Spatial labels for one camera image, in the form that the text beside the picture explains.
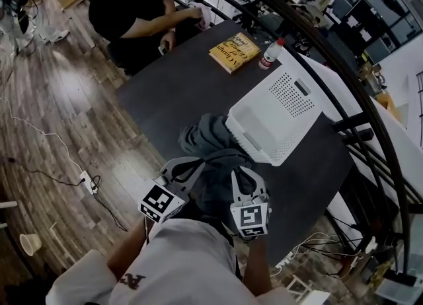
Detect clear bottle with red cap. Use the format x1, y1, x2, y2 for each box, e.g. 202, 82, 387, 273
258, 38, 286, 71

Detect person's white shirt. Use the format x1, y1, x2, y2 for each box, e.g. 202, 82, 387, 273
46, 219, 298, 305

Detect pink cloth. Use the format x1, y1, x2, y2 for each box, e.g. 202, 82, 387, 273
193, 3, 212, 31

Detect beige paper cup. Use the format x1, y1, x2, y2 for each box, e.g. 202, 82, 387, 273
19, 233, 43, 257

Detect person's right forearm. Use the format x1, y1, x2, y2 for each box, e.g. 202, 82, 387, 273
243, 236, 274, 296

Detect grey clothes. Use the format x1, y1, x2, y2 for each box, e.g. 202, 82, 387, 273
177, 113, 265, 212

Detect white chair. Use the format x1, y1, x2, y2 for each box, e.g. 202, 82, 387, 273
0, 200, 18, 230

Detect yellow book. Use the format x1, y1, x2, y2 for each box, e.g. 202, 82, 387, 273
208, 32, 261, 75

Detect person's left forearm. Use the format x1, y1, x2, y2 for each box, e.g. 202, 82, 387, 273
107, 220, 156, 281

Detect white power strip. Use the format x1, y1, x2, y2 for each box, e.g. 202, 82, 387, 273
79, 170, 99, 195
276, 252, 295, 268

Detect black curved railing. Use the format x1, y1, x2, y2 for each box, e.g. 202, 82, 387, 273
160, 0, 423, 275

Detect white plastic laundry basket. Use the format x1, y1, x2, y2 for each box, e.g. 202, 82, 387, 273
225, 62, 323, 168

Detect black framed glass partition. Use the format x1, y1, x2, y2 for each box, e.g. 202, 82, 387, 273
330, 0, 423, 63

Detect black floor cable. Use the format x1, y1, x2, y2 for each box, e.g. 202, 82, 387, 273
0, 156, 128, 232

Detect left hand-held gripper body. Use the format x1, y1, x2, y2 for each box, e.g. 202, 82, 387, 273
137, 175, 191, 224

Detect black wall grille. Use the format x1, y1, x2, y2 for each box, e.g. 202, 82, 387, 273
416, 71, 423, 148

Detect white floor cable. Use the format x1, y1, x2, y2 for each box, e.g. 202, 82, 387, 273
0, 97, 85, 174

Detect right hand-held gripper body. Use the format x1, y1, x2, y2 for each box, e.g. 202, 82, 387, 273
230, 194, 272, 239

